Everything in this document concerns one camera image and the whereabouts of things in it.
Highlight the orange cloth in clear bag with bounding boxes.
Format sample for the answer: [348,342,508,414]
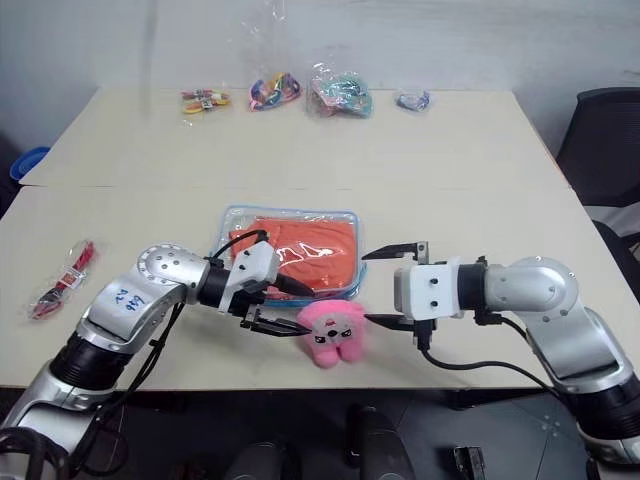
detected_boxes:
[206,203,370,309]

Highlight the clear packet with red strap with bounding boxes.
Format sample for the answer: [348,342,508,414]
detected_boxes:
[22,238,104,324]

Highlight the blue plastic bowl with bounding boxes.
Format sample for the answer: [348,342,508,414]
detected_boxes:
[8,146,52,185]

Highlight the small clear bag blue items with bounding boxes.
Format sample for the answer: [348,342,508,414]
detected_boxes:
[392,87,435,114]

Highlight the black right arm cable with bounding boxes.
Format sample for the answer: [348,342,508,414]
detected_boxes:
[417,310,571,404]

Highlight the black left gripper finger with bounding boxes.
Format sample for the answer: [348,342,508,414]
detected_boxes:
[247,314,315,337]
[271,271,316,297]

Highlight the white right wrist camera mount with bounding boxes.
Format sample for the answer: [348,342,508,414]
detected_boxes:
[393,256,464,322]

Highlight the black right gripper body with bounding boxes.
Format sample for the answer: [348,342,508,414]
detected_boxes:
[410,239,439,354]

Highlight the black cable bundle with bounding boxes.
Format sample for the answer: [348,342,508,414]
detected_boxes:
[0,427,71,480]

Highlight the dark rounded shape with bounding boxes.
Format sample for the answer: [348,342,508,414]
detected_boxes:
[345,403,415,480]

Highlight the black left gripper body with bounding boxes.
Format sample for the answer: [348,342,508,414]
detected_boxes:
[230,282,267,330]

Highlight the clear bag multicoloured bands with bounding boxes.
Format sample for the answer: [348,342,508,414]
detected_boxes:
[224,0,306,114]

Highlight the small black ribbed block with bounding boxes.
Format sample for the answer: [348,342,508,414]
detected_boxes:
[451,443,487,480]

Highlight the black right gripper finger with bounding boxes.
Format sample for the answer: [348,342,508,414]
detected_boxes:
[360,240,420,261]
[363,312,417,333]

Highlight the black mesh office chair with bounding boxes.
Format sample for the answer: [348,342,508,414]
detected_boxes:
[553,86,640,207]

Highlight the large clear bag teal items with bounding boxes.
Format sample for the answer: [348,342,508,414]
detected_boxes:
[303,60,376,121]

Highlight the pink plush toy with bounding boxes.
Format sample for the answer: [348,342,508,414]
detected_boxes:
[294,298,371,370]

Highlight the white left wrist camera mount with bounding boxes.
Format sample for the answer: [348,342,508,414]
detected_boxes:
[218,241,281,315]

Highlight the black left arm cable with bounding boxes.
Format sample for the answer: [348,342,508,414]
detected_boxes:
[69,228,272,476]

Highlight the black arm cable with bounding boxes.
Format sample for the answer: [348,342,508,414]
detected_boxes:
[417,310,571,404]
[69,228,272,476]

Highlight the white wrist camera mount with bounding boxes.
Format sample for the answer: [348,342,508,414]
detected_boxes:
[393,256,464,322]
[218,241,281,315]

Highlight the clear bag yellow red items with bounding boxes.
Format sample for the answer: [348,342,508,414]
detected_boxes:
[178,85,234,126]

